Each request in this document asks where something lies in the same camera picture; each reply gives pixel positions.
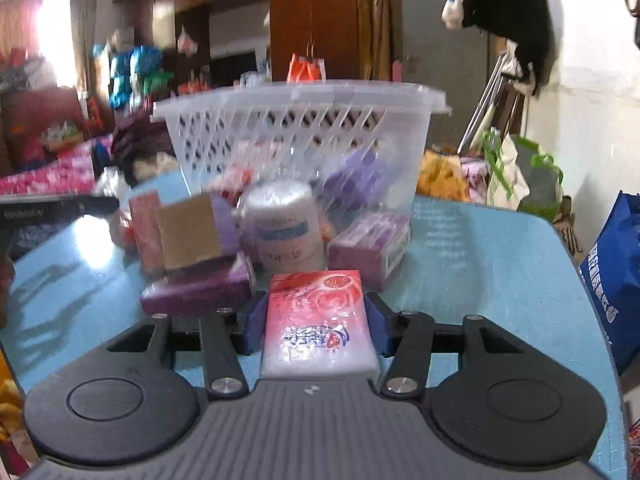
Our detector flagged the clear plastic bag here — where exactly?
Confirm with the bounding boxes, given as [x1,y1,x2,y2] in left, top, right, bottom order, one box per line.
[95,167,131,199]

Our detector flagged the black television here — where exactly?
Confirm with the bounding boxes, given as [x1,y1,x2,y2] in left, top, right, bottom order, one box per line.
[210,50,257,88]

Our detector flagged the purple and white box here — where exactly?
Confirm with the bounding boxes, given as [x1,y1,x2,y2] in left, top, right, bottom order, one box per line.
[140,252,257,318]

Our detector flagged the blue plastic sack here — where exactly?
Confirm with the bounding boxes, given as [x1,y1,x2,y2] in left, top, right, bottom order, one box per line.
[110,52,133,111]
[131,45,166,78]

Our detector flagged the red and white soap packet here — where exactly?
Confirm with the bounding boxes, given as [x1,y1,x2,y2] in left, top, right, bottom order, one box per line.
[260,270,381,380]

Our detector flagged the white and black hanging jacket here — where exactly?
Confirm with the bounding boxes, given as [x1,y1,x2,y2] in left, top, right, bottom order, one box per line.
[442,0,551,97]

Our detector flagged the pile of dark clothes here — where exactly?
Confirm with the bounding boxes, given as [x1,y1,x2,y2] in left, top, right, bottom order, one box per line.
[110,115,176,186]

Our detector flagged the green plastic bag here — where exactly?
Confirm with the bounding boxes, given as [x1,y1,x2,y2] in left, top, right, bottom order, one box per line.
[145,70,173,98]

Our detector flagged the yellow cloth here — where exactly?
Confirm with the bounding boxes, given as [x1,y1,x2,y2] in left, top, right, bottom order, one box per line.
[417,150,471,203]

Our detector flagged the dark purple box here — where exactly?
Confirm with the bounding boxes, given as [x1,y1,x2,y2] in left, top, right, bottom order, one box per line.
[210,194,242,258]

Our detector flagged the blue tote bag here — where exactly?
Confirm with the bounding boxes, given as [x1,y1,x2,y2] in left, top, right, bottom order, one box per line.
[580,190,640,376]

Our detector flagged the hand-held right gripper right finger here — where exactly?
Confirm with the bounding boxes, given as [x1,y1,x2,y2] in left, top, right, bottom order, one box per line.
[364,291,531,402]

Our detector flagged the leaning wooden planks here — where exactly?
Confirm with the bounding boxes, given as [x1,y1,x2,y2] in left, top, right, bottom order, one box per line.
[357,0,401,81]

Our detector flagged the orange plastic bag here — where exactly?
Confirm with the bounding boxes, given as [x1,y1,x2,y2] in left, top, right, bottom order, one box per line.
[286,53,321,83]

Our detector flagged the brown wooden wardrobe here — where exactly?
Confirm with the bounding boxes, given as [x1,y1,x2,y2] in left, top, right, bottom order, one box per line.
[132,0,361,86]

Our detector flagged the grey door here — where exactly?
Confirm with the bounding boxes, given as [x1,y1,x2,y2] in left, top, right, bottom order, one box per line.
[400,0,493,146]

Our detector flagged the brown cardboard box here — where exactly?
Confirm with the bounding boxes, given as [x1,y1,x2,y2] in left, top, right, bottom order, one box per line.
[155,195,223,271]

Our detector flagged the white roll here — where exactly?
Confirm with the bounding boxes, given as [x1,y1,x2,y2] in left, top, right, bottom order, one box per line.
[239,180,328,277]

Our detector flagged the grey curtain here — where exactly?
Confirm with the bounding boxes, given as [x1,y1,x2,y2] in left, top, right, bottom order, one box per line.
[70,0,96,96]

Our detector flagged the red box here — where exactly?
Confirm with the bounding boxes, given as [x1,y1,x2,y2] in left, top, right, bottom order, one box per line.
[129,191,166,273]

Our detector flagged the pink floral blanket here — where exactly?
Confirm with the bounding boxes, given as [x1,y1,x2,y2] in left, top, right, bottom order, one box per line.
[0,135,113,196]

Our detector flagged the brown paper bag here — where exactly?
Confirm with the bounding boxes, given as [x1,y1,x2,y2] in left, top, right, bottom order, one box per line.
[555,197,583,261]

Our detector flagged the green and white shopping bag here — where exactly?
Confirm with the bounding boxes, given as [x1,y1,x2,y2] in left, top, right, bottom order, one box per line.
[482,130,563,216]

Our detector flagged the pink box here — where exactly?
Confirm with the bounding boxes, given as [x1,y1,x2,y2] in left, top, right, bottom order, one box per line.
[220,165,256,206]

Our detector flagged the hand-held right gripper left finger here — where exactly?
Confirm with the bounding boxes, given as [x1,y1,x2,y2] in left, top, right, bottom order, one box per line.
[107,292,269,402]

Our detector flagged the metal crutches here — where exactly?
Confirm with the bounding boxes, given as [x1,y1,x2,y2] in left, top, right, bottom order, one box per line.
[457,52,511,153]

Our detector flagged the beige cloth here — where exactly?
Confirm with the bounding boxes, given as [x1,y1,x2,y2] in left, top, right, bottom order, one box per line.
[130,152,181,181]

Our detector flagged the white plastic basket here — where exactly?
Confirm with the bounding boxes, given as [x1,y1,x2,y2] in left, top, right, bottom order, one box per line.
[150,78,453,226]

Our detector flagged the pink curtain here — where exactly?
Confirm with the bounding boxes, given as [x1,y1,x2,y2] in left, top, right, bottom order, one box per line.
[0,0,43,61]

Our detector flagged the dark red cabinet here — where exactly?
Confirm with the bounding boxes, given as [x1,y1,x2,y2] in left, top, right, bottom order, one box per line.
[0,87,83,171]

